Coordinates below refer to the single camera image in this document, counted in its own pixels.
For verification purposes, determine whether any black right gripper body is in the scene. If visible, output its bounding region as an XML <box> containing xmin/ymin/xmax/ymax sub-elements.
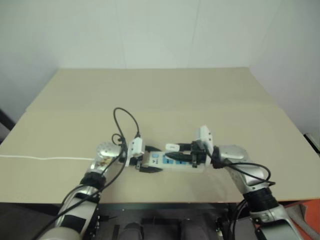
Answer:
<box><xmin>189</xmin><ymin>140</ymin><xmax>210</xmax><ymax>169</ymax></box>

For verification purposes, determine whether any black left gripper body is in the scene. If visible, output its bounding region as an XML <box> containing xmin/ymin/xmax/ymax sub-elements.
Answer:
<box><xmin>134</xmin><ymin>144</ymin><xmax>151</xmax><ymax>174</ymax></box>

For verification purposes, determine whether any white power strip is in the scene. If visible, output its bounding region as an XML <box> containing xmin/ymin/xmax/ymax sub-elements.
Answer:
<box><xmin>143</xmin><ymin>149</ymin><xmax>209</xmax><ymax>175</ymax></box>

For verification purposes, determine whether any dark rounded shape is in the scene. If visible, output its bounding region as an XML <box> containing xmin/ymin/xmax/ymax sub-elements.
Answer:
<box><xmin>118</xmin><ymin>222</ymin><xmax>145</xmax><ymax>240</ymax></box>

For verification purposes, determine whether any grey cloth piece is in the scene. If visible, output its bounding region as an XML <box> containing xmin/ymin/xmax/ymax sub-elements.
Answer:
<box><xmin>286</xmin><ymin>203</ymin><xmax>309</xmax><ymax>214</ymax></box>

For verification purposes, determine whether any white and black box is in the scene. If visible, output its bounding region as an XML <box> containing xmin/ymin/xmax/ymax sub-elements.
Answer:
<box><xmin>303</xmin><ymin>131</ymin><xmax>320</xmax><ymax>156</ymax></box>

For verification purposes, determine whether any orange fabric object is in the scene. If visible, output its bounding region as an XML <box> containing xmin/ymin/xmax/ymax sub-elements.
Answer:
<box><xmin>282</xmin><ymin>198</ymin><xmax>320</xmax><ymax>240</ymax></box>

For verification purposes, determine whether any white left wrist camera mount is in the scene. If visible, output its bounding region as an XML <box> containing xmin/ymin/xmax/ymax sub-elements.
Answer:
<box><xmin>124</xmin><ymin>136</ymin><xmax>146</xmax><ymax>167</ymax></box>

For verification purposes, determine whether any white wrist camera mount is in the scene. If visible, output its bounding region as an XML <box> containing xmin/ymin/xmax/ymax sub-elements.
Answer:
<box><xmin>194</xmin><ymin>124</ymin><xmax>215</xmax><ymax>151</ymax></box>
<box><xmin>124</xmin><ymin>136</ymin><xmax>146</xmax><ymax>167</ymax></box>

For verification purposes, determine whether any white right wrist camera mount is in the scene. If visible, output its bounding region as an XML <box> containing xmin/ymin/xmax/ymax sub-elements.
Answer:
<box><xmin>194</xmin><ymin>124</ymin><xmax>215</xmax><ymax>151</ymax></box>

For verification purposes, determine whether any black frame under table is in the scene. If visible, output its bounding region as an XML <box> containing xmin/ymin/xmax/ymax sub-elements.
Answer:
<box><xmin>94</xmin><ymin>201</ymin><xmax>251</xmax><ymax>240</ymax></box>

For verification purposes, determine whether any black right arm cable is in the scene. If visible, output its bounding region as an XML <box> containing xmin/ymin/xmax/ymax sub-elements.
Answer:
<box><xmin>206</xmin><ymin>146</ymin><xmax>277</xmax><ymax>226</ymax></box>

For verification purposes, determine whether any white power strip cable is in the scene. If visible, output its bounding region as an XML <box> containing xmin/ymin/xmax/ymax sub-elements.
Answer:
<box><xmin>0</xmin><ymin>154</ymin><xmax>97</xmax><ymax>161</ymax></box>

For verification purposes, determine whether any dark object at wall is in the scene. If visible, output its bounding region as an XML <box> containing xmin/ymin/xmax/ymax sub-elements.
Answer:
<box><xmin>0</xmin><ymin>107</ymin><xmax>16</xmax><ymax>145</ymax></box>

